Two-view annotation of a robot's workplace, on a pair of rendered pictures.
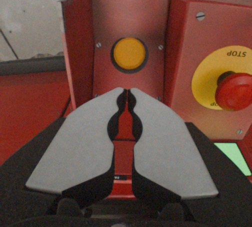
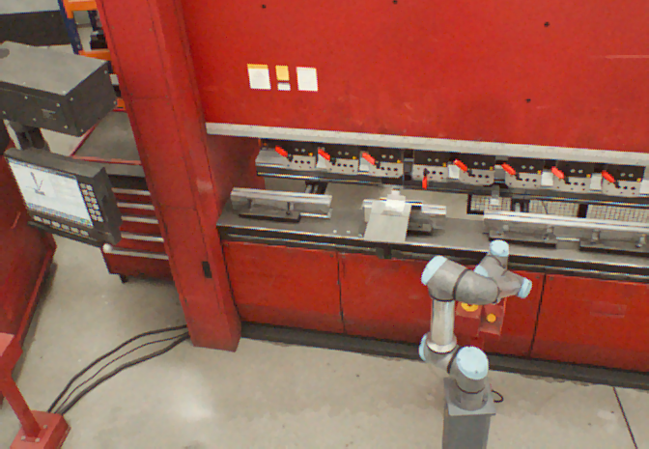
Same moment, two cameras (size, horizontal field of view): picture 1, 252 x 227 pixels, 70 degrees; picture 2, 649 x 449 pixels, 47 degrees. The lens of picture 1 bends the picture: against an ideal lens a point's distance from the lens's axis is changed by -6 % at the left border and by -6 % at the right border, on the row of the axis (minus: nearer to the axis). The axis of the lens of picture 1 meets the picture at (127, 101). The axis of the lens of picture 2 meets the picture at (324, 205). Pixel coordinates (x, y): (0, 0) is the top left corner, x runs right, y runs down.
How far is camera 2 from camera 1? 3.17 m
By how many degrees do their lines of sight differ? 20
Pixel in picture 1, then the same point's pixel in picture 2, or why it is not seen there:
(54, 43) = (565, 390)
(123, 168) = not seen: hidden behind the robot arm
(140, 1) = (486, 329)
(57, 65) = (565, 369)
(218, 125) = not seen: hidden behind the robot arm
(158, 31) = (482, 322)
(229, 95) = not seen: hidden behind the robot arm
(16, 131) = (566, 304)
